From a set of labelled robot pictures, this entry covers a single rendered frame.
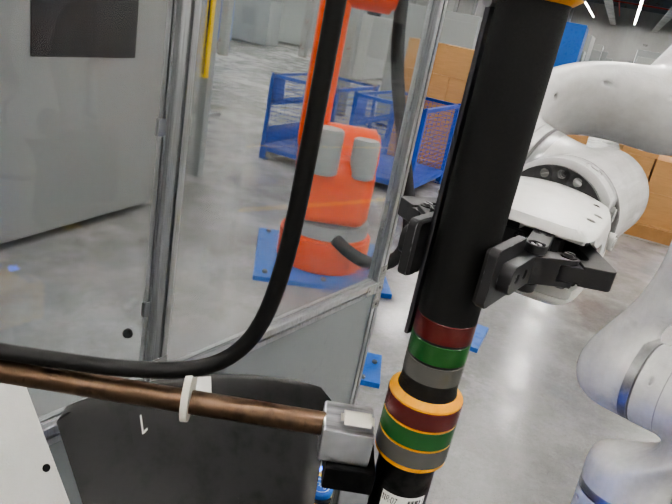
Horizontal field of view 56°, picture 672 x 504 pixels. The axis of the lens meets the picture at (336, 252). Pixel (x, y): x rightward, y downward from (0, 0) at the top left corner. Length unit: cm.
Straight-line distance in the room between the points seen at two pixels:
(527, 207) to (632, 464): 65
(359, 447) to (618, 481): 66
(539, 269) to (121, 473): 36
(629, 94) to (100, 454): 55
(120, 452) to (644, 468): 69
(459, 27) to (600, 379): 1004
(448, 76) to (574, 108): 763
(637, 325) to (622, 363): 6
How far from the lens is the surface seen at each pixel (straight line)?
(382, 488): 40
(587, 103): 63
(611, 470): 100
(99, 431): 56
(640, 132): 66
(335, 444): 37
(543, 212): 39
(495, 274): 32
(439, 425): 36
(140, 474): 55
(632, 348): 96
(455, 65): 823
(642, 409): 95
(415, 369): 35
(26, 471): 71
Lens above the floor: 174
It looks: 21 degrees down
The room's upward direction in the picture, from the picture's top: 11 degrees clockwise
